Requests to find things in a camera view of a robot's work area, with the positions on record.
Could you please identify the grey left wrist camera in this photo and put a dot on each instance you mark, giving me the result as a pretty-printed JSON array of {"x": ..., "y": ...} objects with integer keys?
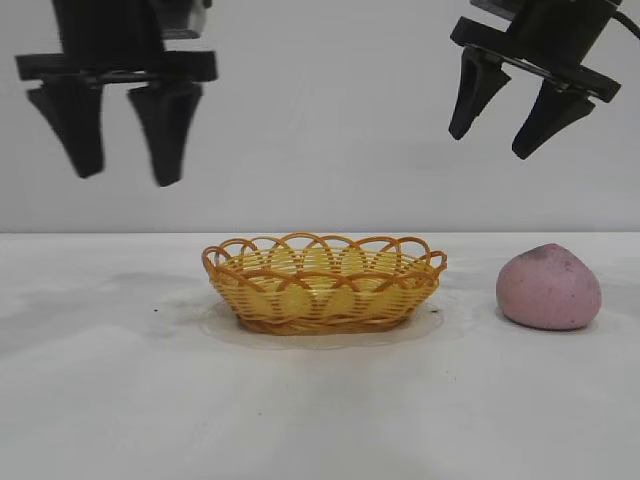
[{"x": 187, "y": 17}]

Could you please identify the pink peach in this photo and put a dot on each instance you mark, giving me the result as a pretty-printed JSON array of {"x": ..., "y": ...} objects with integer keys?
[{"x": 550, "y": 290}]

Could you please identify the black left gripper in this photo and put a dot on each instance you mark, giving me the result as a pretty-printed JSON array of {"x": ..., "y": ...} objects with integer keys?
[{"x": 110, "y": 35}]

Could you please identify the yellow woven wicker basket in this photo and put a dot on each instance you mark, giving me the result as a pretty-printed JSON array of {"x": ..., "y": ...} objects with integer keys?
[{"x": 320, "y": 295}]

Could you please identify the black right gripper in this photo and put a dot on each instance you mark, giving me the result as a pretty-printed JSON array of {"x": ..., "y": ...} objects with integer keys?
[{"x": 550, "y": 35}]

